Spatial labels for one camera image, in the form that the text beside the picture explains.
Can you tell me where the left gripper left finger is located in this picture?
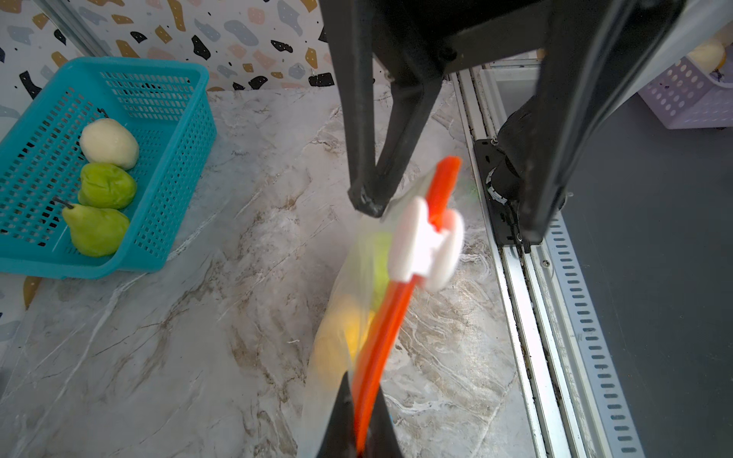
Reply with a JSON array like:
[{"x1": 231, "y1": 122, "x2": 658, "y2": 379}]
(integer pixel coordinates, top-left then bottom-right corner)
[{"x1": 316, "y1": 372, "x2": 357, "y2": 458}]

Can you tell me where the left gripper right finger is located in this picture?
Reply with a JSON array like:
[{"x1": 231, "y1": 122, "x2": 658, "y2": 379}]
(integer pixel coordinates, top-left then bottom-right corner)
[{"x1": 364, "y1": 394, "x2": 403, "y2": 458}]

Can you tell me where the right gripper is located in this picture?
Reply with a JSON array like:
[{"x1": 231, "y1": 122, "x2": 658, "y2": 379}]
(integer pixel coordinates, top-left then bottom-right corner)
[{"x1": 317, "y1": 0, "x2": 688, "y2": 253}]

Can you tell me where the clear red zip-top bag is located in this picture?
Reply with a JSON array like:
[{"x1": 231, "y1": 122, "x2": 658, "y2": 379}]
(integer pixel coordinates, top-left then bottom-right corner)
[{"x1": 297, "y1": 156, "x2": 465, "y2": 457}]

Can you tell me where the green pear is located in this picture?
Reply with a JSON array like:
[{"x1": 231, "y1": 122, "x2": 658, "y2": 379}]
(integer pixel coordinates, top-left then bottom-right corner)
[{"x1": 53, "y1": 198, "x2": 130, "y2": 258}]

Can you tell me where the green apple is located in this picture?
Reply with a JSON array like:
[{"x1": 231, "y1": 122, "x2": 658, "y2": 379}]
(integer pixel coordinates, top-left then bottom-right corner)
[{"x1": 77, "y1": 163, "x2": 137, "y2": 210}]

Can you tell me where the beige round fruit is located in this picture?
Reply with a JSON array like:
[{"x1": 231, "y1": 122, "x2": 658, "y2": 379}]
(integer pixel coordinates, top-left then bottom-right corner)
[{"x1": 79, "y1": 118, "x2": 139, "y2": 170}]

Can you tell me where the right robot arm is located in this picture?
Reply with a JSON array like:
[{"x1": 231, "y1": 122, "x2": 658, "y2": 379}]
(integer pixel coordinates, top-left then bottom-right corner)
[{"x1": 321, "y1": 1, "x2": 685, "y2": 249}]

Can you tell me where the yellow lemon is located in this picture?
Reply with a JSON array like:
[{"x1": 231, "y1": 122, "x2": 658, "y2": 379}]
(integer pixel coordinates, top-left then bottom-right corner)
[{"x1": 309, "y1": 294, "x2": 375, "y2": 391}]

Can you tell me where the green lime fruit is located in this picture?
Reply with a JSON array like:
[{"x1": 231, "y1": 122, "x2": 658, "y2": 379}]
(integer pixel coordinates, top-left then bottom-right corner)
[{"x1": 370, "y1": 232, "x2": 392, "y2": 312}]

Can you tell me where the lilac perforated basket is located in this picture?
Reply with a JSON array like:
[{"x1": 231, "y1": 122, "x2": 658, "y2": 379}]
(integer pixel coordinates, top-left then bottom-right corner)
[{"x1": 639, "y1": 37, "x2": 732, "y2": 130}]

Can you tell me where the teal plastic basket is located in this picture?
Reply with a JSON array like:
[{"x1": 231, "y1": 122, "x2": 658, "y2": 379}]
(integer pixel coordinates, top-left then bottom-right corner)
[{"x1": 1, "y1": 57, "x2": 217, "y2": 279}]

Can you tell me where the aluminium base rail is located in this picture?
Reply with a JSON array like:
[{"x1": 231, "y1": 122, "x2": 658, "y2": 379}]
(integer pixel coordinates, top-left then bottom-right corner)
[{"x1": 452, "y1": 51, "x2": 643, "y2": 457}]

